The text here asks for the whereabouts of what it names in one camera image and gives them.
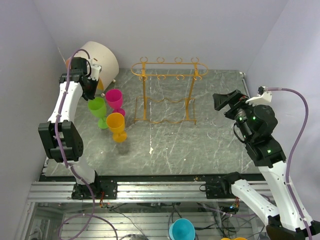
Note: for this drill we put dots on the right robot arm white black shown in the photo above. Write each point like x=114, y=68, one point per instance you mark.
x=286, y=219

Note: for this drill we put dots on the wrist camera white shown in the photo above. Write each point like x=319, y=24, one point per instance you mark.
x=95, y=72
x=264, y=97

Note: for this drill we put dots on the teal plastic cup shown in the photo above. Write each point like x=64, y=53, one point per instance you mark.
x=182, y=229

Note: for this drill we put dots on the orange cup below table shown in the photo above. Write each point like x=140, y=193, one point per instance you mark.
x=237, y=238

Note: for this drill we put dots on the white cylindrical bread box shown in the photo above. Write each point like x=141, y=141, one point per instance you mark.
x=102, y=56

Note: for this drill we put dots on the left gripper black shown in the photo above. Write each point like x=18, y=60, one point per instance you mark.
x=91, y=95

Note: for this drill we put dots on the pink plastic wine glass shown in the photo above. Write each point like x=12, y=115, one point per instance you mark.
x=114, y=99

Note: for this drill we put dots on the green plastic wine glass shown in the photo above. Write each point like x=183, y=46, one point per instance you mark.
x=97, y=107

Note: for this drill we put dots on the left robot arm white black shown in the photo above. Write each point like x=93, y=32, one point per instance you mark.
x=59, y=136

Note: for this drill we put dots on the orange plastic wine glass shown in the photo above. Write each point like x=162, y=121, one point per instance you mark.
x=116, y=124

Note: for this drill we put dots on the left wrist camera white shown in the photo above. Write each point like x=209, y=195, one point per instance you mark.
x=95, y=72

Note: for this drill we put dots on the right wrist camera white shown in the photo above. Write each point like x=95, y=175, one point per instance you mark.
x=264, y=97

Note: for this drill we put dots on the gold wire wine glass rack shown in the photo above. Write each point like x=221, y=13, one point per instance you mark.
x=167, y=90

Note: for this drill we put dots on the clear plastic wine glass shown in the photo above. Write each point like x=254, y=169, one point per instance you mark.
x=215, y=129

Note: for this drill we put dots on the aluminium rail frame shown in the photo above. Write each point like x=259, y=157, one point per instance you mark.
x=127, y=192

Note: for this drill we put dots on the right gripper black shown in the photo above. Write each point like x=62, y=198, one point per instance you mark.
x=221, y=100

